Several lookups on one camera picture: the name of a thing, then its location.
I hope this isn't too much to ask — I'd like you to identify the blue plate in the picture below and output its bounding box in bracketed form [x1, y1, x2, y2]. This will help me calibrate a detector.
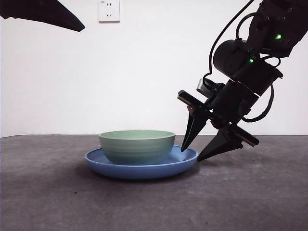
[84, 144, 199, 180]

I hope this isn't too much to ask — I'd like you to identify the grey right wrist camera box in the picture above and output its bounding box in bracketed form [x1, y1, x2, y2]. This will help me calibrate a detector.
[196, 78, 226, 99]

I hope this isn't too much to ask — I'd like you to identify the green ribbed bowl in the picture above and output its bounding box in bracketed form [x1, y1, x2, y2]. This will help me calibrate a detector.
[98, 130, 176, 166]

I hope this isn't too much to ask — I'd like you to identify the long black right arm cable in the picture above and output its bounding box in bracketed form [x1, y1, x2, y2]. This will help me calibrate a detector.
[202, 0, 255, 87]

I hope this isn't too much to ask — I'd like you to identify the white wall socket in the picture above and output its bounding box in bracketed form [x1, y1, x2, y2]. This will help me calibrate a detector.
[98, 0, 121, 24]

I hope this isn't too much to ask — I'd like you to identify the short black right wrist cable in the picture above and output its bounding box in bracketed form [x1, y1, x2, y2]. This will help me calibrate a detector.
[242, 83, 275, 122]

